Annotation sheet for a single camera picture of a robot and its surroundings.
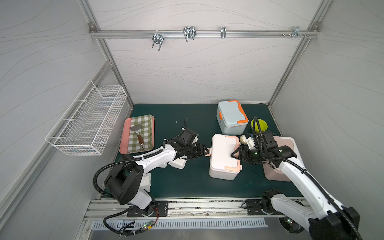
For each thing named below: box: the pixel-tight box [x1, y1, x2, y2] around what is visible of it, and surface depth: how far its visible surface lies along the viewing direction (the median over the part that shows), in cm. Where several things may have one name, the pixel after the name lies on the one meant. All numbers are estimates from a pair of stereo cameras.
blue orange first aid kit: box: [216, 100, 249, 136], surface depth 98 cm
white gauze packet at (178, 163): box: [168, 157, 187, 170], surface depth 90 cm
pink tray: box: [119, 115, 155, 155], surface depth 103 cm
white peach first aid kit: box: [205, 134, 243, 181], surface depth 80 cm
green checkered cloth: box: [127, 114, 153, 153], surface depth 103 cm
